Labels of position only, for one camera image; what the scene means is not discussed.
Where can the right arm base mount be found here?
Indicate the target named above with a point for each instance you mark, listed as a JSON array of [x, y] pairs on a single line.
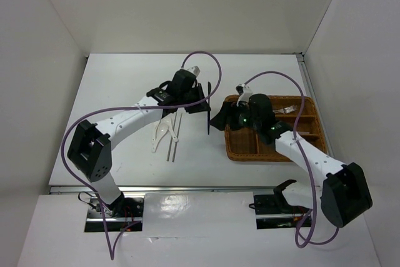
[[269, 215]]

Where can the brown wicker cutlery tray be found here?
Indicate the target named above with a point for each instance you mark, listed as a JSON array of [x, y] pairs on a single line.
[[245, 144]]

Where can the aluminium rail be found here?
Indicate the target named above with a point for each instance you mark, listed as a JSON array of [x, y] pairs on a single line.
[[300, 57], [168, 189]]

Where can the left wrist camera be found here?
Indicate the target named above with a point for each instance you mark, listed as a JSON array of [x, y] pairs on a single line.
[[195, 70]]

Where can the white ceramic spoon upper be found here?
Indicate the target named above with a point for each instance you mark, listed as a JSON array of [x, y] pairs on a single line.
[[169, 122]]

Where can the aluminium rail right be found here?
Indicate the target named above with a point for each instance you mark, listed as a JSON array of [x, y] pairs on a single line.
[[300, 57]]

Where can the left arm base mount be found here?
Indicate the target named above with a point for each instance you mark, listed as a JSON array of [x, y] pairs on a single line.
[[130, 215]]

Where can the aluminium rail front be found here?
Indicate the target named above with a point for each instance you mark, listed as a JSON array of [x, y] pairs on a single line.
[[168, 189]]

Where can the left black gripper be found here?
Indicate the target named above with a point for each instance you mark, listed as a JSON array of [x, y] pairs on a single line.
[[203, 107]]

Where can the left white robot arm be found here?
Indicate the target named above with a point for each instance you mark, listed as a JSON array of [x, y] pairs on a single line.
[[92, 143]]

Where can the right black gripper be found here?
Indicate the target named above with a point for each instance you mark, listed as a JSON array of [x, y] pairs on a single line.
[[227, 115]]

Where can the grey chopstick left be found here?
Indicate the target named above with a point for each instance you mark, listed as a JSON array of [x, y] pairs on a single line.
[[171, 140]]

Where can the white ceramic spoon left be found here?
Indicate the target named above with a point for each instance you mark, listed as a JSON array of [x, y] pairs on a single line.
[[154, 131]]

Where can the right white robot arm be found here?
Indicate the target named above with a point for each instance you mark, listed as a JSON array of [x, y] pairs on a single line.
[[345, 194]]

